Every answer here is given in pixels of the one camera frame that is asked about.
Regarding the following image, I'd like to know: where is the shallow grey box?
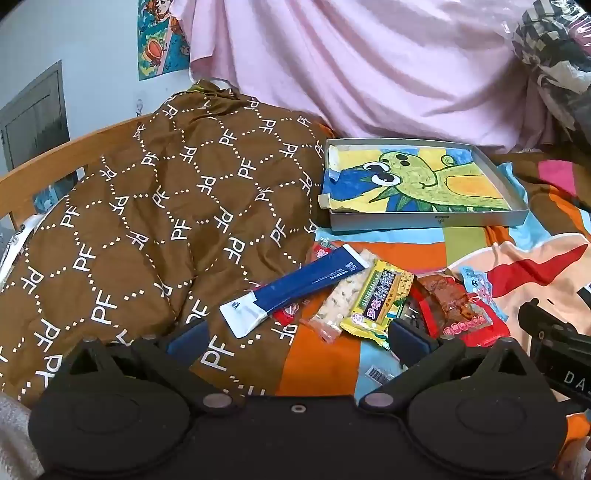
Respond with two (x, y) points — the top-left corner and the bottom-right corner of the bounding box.
(318, 137), (531, 232)

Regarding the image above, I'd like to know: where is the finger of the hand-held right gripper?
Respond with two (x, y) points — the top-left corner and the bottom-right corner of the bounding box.
(518, 299), (581, 344)

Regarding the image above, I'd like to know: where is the red dried snack packet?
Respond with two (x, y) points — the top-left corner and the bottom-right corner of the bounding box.
(410, 272), (511, 348)

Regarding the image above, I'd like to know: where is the small red white packet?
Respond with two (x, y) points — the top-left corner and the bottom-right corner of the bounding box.
(311, 237), (343, 265)

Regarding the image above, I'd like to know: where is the clear bag of clothes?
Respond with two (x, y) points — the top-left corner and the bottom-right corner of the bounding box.
(510, 0), (591, 139)

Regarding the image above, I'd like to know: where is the long blue packet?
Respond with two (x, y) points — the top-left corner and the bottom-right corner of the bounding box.
(219, 244), (372, 339)

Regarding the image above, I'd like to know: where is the wooden bed frame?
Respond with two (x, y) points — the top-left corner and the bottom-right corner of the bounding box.
(0, 115), (145, 232)

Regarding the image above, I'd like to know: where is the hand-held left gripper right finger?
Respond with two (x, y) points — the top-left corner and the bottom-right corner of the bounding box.
(358, 318), (532, 414)

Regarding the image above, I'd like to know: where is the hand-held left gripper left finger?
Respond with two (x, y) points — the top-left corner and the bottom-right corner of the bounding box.
(65, 318), (234, 414)

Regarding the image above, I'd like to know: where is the white printed cloth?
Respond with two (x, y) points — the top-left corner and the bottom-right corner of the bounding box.
(0, 216), (43, 288)

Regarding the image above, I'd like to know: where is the red braised egg packet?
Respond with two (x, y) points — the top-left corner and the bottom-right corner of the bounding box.
(272, 298), (315, 326)

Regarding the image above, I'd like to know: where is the yellow snack packet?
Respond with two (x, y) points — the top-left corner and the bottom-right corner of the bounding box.
(340, 259), (414, 350)

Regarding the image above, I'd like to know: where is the colourful printed bedsheet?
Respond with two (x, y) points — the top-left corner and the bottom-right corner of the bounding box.
(277, 152), (591, 462)

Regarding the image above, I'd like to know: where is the brown patterned quilt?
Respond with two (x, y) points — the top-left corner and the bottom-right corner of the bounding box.
(0, 80), (340, 408)

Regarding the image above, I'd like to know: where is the grey wall panel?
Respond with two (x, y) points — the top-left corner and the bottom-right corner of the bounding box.
(0, 60), (72, 172)

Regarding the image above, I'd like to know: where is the clear nougat packet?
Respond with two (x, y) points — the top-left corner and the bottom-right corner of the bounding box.
(300, 249), (376, 344)

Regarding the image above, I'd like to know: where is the small light blue packet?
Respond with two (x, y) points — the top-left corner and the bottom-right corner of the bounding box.
(462, 265), (509, 324)

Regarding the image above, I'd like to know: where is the pink hanging cloth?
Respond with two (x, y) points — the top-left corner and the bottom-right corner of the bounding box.
(187, 0), (578, 154)

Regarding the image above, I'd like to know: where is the cartoon wall poster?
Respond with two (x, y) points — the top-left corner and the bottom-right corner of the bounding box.
(137, 0), (193, 82)

